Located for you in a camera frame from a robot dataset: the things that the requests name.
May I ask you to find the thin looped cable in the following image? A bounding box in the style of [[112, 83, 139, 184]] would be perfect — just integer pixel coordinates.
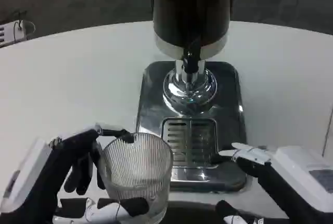
[[12, 10, 36, 40]]

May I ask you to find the black dispenser tap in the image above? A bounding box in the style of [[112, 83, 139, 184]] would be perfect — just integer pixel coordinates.
[[181, 48, 201, 75]]

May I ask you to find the white box device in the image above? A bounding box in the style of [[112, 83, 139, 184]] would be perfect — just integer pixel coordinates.
[[0, 20, 27, 49]]

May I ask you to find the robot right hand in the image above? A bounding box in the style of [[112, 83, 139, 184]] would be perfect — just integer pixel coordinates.
[[215, 142, 333, 224]]

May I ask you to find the slotted steel drip grid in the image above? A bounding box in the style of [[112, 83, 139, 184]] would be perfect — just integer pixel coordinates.
[[161, 117, 219, 169]]

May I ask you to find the steel drip tray base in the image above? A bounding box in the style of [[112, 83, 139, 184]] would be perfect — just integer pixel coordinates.
[[135, 60, 247, 192]]

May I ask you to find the clear ribbed glass cup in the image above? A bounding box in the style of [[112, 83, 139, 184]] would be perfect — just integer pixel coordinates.
[[100, 132, 174, 224]]

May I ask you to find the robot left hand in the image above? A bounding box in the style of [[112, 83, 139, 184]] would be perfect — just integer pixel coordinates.
[[0, 122, 151, 224]]

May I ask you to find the black steel drink dispenser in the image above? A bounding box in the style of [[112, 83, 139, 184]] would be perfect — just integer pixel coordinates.
[[148, 0, 236, 115]]

